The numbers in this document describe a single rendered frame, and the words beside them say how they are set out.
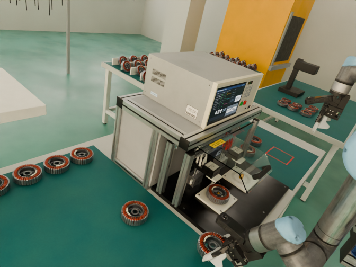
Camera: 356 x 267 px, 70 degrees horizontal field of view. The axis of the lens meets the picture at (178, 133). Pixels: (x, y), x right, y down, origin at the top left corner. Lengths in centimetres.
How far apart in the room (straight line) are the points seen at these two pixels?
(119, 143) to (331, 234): 95
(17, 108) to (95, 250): 54
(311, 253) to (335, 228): 10
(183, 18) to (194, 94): 401
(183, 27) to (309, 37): 282
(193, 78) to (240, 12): 397
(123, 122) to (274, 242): 82
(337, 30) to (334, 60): 56
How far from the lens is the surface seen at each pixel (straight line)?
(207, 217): 118
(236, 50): 498
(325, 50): 638
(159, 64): 119
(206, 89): 104
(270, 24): 474
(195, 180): 128
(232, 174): 147
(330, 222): 87
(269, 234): 82
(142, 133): 115
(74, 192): 123
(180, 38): 506
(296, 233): 80
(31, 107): 88
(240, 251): 93
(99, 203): 117
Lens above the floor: 160
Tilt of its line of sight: 29 degrees down
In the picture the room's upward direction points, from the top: 14 degrees clockwise
